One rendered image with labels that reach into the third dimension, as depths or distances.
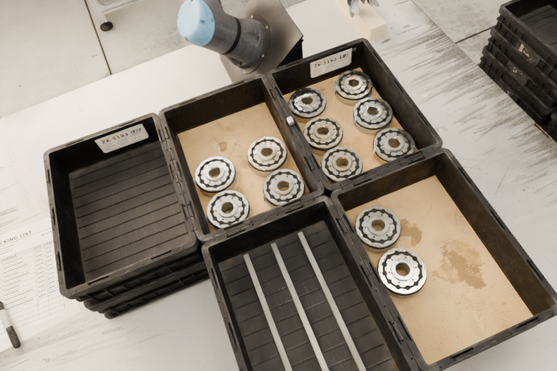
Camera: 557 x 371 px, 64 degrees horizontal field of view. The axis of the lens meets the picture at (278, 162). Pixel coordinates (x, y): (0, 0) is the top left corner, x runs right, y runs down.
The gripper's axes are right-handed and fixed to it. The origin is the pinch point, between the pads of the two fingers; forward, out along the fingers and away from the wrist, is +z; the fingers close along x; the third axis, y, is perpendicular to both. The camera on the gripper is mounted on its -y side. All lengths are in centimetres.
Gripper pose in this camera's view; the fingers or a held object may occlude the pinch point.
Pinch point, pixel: (360, 9)
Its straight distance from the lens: 166.8
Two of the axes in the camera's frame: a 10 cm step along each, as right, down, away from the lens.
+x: 9.0, -4.0, 1.5
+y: 4.2, 7.5, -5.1
